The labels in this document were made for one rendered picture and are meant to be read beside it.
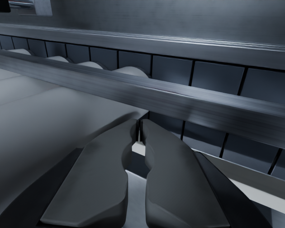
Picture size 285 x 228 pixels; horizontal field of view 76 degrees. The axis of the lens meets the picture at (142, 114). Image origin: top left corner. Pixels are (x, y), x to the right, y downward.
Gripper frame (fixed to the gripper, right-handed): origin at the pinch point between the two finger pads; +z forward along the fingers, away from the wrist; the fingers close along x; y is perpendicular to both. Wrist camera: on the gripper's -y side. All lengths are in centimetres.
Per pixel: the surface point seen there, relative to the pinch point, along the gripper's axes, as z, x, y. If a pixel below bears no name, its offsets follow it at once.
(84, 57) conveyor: 10.0, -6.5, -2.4
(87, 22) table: 16.4, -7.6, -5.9
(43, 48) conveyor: 13.7, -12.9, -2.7
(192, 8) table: 9.3, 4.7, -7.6
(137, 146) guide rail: 2.3, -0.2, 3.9
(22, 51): 14.1, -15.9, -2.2
